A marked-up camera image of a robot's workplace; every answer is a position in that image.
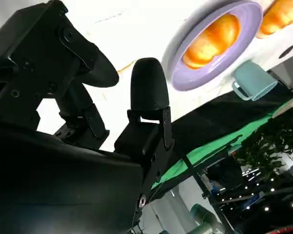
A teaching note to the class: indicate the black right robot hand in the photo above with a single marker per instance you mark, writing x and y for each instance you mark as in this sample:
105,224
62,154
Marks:
51,175

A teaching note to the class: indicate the orange white toy bread roll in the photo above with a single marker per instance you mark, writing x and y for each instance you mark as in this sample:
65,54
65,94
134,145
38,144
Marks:
280,17
212,41

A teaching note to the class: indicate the thin orange sliver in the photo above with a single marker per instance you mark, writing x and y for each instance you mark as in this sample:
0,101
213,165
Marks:
125,67

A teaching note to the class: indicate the green cloth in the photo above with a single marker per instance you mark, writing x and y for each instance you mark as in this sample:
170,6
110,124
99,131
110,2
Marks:
210,143

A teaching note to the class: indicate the lilac plate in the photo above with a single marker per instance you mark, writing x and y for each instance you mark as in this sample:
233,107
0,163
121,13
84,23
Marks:
185,78

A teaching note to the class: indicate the black cloth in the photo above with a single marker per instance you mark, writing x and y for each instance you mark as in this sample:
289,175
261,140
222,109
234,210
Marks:
210,114

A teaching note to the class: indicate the green leafy plant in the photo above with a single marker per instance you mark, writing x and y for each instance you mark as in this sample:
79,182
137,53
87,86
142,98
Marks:
271,146

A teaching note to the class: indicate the pale green mug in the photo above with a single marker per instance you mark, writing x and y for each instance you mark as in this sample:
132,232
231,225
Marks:
256,80

